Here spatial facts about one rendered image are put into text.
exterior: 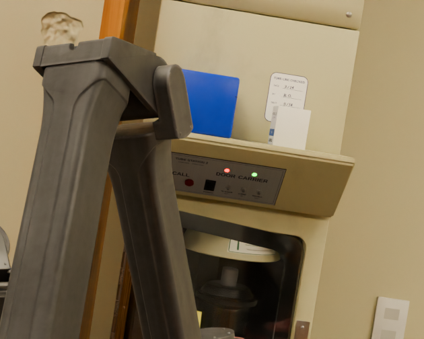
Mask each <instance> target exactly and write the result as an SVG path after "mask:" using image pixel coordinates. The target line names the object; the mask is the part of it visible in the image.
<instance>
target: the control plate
mask: <svg viewBox="0 0 424 339"><path fill-rule="evenodd" d="M171 158H172V174H173V180H174V187H175V190H176V191H181V192H189V193H195V194H203V195H208V196H216V197H222V198H230V199H235V200H243V201H248V202H257V203H262V204H270V205H275V203H276V200H277V197H278V194H279V191H280V188H281V185H282V182H283V179H284V176H285V172H286V169H281V168H277V167H269V166H263V165H255V164H251V163H242V162H237V161H229V160H224V159H216V158H211V157H203V156H198V155H189V154H185V153H176V152H171ZM225 168H230V172H229V173H225V172H224V171H223V170H224V169H225ZM252 172H256V173H257V174H258V175H257V177H252V176H251V173H252ZM187 179H191V180H193V181H194V184H193V185H192V186H187V185H185V183H184V182H185V180H187ZM206 180H213V181H216V184H215V189H214V191H210V190H204V186H205V181H206ZM227 185H229V186H231V188H230V189H229V190H227V189H226V188H225V186H227ZM241 188H246V191H245V192H242V191H241ZM257 190H261V191H262V192H261V194H259V195H258V194H257V193H256V191H257Z"/></svg>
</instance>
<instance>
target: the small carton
mask: <svg viewBox="0 0 424 339"><path fill-rule="evenodd" d="M310 114H311V110H302V109H298V108H290V107H285V106H273V114H272V118H271V127H270V131H269V139H268V144H270V145H275V146H280V147H289V148H293V149H301V150H305V148H306V139H307V135H308V127H309V122H310Z"/></svg>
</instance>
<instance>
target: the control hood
mask: <svg viewBox="0 0 424 339"><path fill-rule="evenodd" d="M171 152H176V153H185V154H189V155H198V156H203V157H211V158H216V159H224V160H229V161H237V162H242V163H251V164H255V165H263V166H269V167H277V168H281V169H286V172H285V176H284V179H283V182H282V185H281V188H280V191H279V194H278V197H277V200H276V203H275V205H270V204H262V203H257V202H248V201H243V200H235V199H230V198H222V197H216V196H208V195H203V194H195V193H189V192H181V191H176V190H175V191H176V194H179V195H183V196H192V197H197V198H206V199H211V200H219V201H224V202H232V203H238V204H246V205H251V206H259V207H264V208H269V209H278V210H283V211H291V212H297V213H305V214H310V215H318V216H323V217H332V216H333V215H334V212H335V211H336V209H337V206H338V203H339V201H340V199H341V196H342V194H343V191H344V189H345V186H346V185H347V182H348V180H349V177H350V175H351V172H352V171H353V168H354V165H355V160H354V158H352V157H347V156H343V155H337V154H332V153H323V152H319V151H311V150H301V149H293V148H289V147H280V146H275V145H270V144H266V143H258V142H254V141H245V140H241V139H233V138H229V139H227V138H222V137H214V136H209V135H201V134H196V133H190V134H189V135H188V136H187V137H186V138H184V139H172V145H171Z"/></svg>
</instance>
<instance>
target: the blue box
mask: <svg viewBox="0 0 424 339"><path fill-rule="evenodd" d="M182 71H183V73H184V78H185V82H186V88H187V93H188V100H189V105H190V112H191V116H192V124H193V130H192V131H191V133H196V134H201V135H209V136H214V137H222V138H227V139H229V138H230V137H231V135H232V127H233V123H234V114H235V110H236V102H237V97H238V89H239V84H240V79H239V78H237V77H229V76H225V75H217V74H212V73H204V72H200V71H191V70H187V69H182Z"/></svg>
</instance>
